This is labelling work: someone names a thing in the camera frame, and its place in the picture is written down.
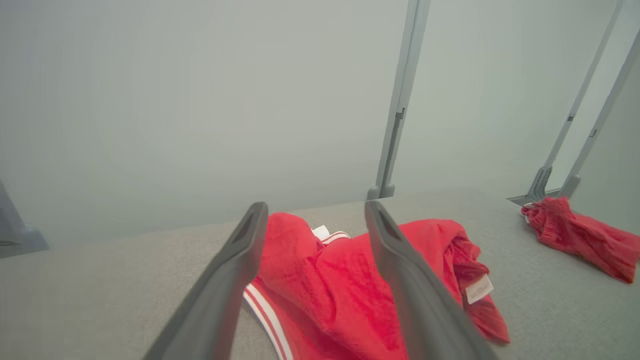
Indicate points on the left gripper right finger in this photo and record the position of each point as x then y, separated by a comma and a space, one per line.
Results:
420, 300

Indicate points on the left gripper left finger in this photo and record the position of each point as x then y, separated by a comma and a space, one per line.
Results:
220, 290

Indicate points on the red and white jersey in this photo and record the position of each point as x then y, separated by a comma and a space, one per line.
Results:
330, 290

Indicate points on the red shorts with 23 print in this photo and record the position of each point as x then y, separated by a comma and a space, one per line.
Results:
585, 240

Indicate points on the grey single partition foot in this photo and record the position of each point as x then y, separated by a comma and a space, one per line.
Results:
20, 240

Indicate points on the grey partition post with feet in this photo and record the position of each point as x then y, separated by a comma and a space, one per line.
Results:
400, 100

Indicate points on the slim grey partition post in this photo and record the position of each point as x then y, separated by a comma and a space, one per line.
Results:
575, 110
605, 115

